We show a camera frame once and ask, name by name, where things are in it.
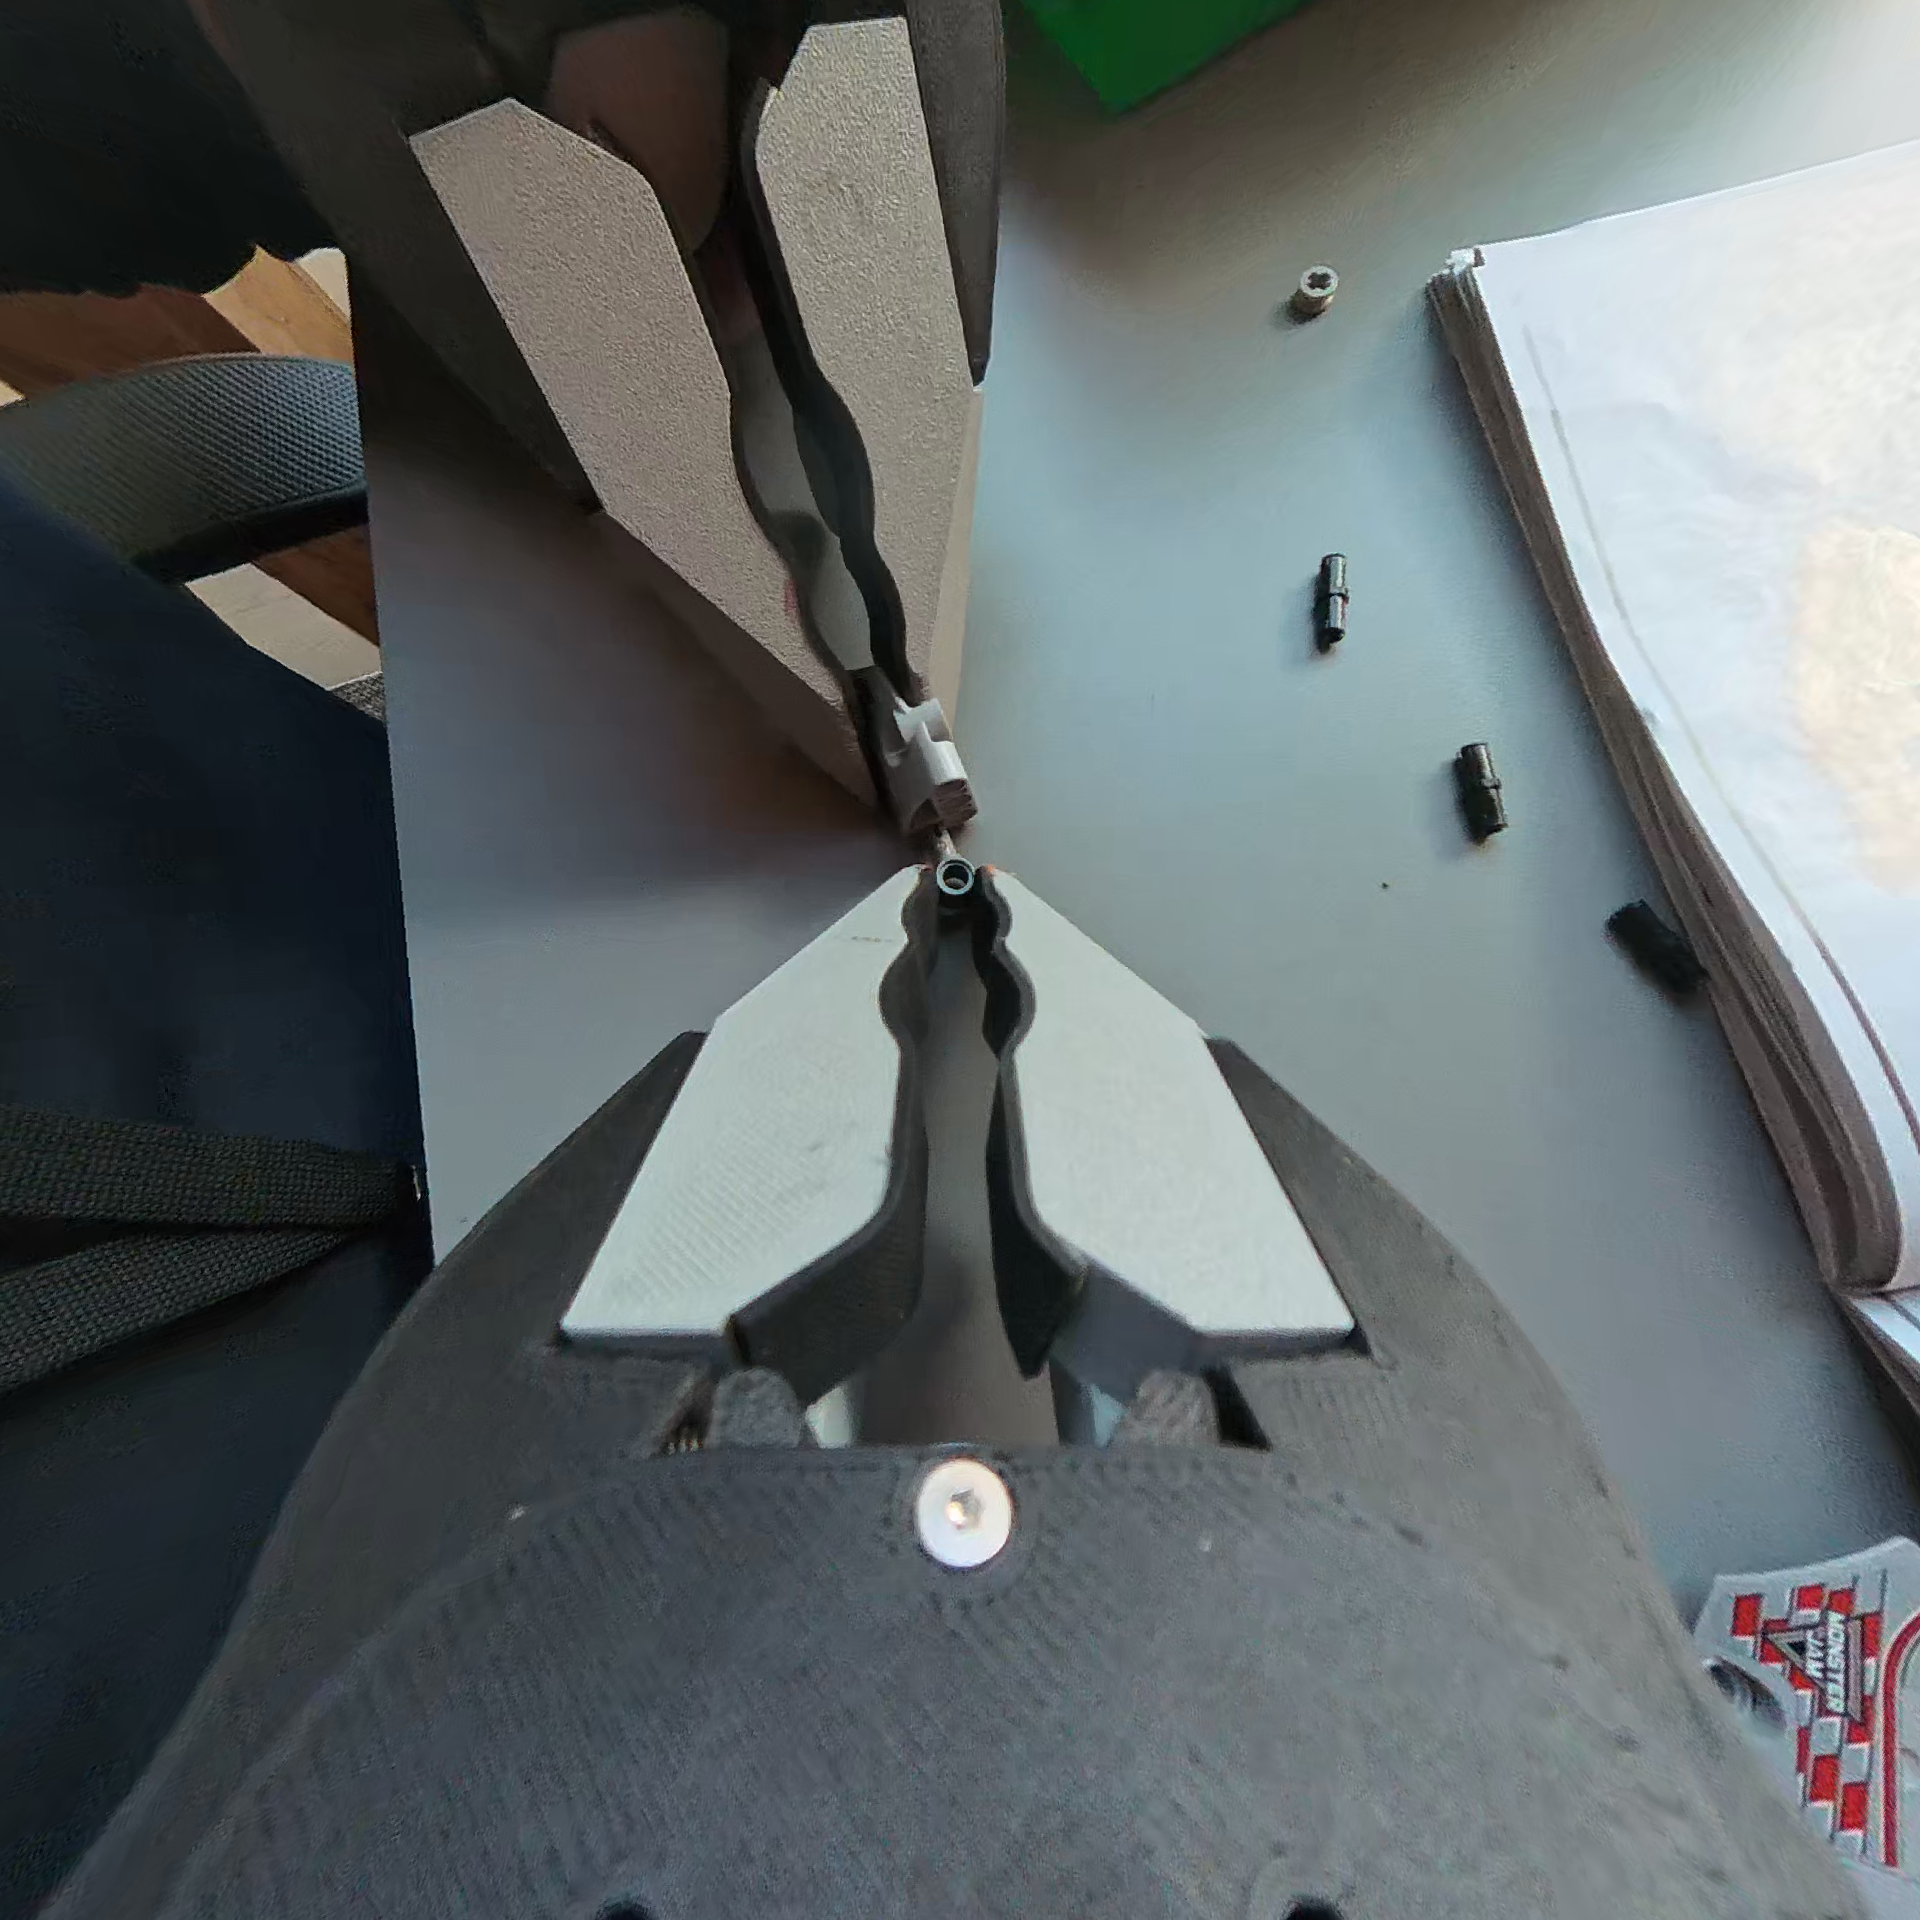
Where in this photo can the grey lego connector piece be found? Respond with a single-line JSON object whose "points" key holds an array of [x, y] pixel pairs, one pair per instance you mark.
{"points": [[927, 756]]}

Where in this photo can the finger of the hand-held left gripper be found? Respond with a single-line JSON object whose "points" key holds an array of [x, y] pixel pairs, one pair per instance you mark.
{"points": [[878, 240], [602, 329]]}

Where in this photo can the black mesh office chair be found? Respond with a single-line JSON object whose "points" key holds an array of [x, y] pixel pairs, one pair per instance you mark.
{"points": [[180, 449]]}

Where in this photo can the green cardboard box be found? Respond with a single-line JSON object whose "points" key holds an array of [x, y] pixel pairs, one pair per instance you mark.
{"points": [[1154, 36]]}

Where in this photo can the grey lego panel red print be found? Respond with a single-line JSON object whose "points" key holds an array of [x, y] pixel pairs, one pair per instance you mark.
{"points": [[1825, 1693]]}

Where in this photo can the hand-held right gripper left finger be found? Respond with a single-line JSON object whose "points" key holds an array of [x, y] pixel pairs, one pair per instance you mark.
{"points": [[749, 1169]]}

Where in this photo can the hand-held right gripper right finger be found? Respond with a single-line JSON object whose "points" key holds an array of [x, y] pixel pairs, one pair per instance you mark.
{"points": [[1154, 1185]]}

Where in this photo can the black lego pin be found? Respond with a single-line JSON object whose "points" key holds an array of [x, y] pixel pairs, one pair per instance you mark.
{"points": [[1654, 944], [956, 880], [1480, 790], [1327, 601]]}

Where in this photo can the small grey lego bush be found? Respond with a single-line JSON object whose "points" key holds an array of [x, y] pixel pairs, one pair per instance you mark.
{"points": [[1310, 291]]}

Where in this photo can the lego instruction booklet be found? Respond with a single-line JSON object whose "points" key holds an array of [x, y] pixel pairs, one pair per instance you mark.
{"points": [[1725, 601]]}

